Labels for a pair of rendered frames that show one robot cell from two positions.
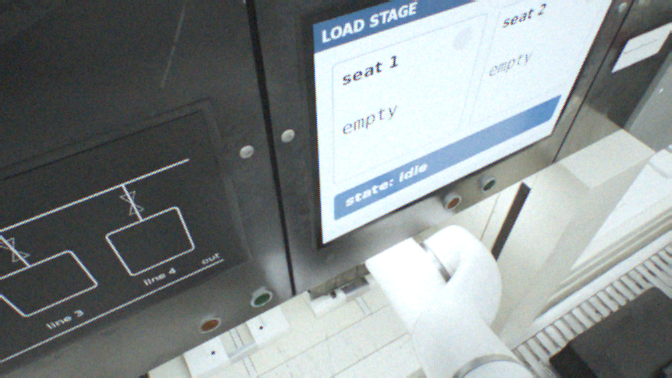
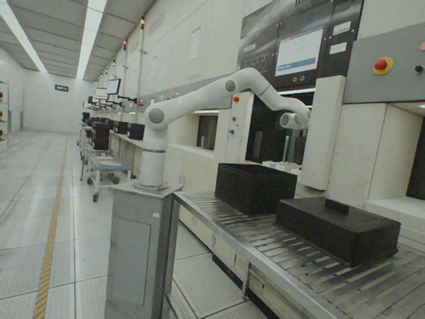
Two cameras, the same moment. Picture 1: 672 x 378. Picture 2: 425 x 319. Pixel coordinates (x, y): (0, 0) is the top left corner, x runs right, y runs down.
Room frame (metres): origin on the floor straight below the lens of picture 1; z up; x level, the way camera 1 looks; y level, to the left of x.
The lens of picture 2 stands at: (-0.15, -1.44, 1.08)
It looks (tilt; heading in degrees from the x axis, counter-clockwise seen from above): 7 degrees down; 88
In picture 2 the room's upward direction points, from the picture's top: 7 degrees clockwise
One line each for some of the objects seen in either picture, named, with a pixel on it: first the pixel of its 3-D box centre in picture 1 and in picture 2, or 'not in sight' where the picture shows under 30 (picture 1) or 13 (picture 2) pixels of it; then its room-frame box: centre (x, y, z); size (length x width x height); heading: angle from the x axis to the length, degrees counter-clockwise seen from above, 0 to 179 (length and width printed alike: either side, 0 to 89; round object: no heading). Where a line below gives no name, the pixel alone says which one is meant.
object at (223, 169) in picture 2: not in sight; (254, 186); (0.11, -0.37, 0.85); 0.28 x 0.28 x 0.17; 29
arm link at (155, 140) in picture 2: not in sight; (156, 128); (-0.42, -0.22, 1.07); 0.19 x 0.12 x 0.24; 101
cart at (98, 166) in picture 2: not in sight; (109, 175); (-1.54, 1.95, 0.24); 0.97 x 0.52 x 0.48; 123
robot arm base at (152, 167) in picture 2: not in sight; (152, 168); (-0.41, -0.25, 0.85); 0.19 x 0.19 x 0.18
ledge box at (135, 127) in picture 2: not in sight; (136, 131); (-1.32, 2.40, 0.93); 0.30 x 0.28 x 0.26; 117
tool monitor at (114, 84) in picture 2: not in sight; (123, 91); (-1.72, 2.76, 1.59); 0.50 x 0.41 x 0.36; 30
